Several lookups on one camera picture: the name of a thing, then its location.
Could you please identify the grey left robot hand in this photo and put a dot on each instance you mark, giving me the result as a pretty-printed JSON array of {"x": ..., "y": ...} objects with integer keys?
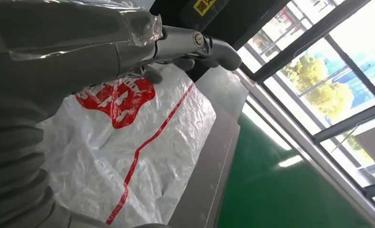
[{"x": 64, "y": 47}]

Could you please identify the white mailer package red print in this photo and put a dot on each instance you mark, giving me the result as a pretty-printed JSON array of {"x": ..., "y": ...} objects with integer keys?
[{"x": 162, "y": 132}]

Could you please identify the black inbound scanner machine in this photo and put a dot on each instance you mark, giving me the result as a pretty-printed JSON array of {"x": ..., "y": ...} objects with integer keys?
[{"x": 206, "y": 176}]

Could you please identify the black yellow label sticker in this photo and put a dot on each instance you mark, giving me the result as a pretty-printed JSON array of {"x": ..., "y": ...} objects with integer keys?
[{"x": 203, "y": 6}]

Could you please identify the beige board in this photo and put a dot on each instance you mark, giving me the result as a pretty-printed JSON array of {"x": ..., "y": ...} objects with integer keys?
[{"x": 373, "y": 148}]

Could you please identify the dark window frame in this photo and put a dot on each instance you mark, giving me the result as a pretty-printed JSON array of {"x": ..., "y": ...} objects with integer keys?
[{"x": 300, "y": 42}]

